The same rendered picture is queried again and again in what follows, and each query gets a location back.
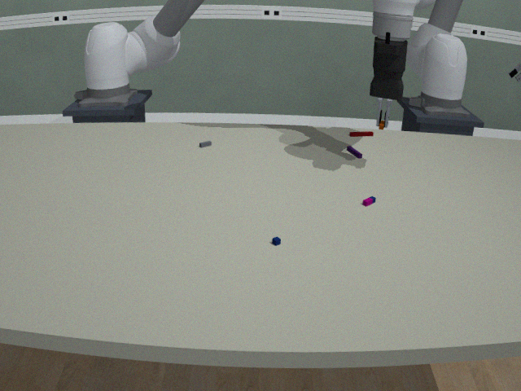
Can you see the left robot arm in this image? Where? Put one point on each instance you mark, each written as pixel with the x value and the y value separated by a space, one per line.
pixel 442 67

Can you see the purple rod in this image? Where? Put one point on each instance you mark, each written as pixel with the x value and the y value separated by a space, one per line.
pixel 354 152

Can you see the dark red flat bar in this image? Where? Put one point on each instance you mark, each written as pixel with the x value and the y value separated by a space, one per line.
pixel 358 134

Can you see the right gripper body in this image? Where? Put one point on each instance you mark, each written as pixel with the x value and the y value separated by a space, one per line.
pixel 390 56

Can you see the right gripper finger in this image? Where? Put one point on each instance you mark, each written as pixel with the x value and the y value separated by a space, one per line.
pixel 379 111
pixel 389 101

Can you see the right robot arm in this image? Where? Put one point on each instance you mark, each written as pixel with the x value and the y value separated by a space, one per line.
pixel 112 54

